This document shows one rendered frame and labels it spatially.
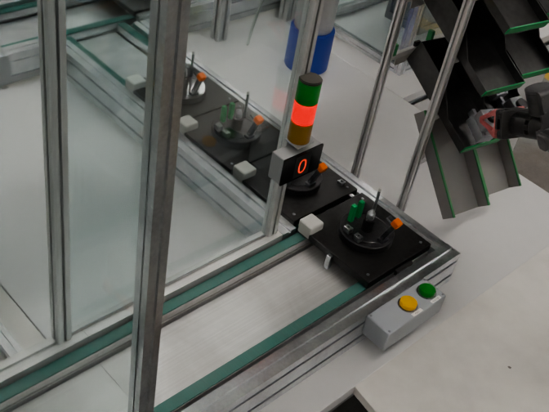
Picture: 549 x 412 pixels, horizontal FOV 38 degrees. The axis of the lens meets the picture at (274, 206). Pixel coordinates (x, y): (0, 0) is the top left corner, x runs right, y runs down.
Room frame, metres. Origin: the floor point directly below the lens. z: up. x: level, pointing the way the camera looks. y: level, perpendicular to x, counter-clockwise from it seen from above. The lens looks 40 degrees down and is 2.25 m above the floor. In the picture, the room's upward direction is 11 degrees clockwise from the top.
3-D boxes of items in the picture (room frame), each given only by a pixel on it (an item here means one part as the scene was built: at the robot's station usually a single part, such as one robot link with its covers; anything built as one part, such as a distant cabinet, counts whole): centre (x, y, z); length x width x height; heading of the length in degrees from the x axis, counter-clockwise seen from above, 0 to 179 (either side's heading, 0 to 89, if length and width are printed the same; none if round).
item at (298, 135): (1.44, -0.02, 1.28); 0.05 x 0.05 x 0.05
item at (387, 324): (1.31, -0.34, 0.93); 0.21 x 0.07 x 0.06; 140
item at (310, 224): (1.50, -0.10, 0.97); 0.05 x 0.05 x 0.04; 50
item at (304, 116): (1.44, -0.02, 1.33); 0.05 x 0.05 x 0.05
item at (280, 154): (1.44, -0.02, 1.29); 0.12 x 0.05 x 0.25; 140
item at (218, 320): (1.30, -0.02, 0.91); 0.84 x 0.28 x 0.10; 140
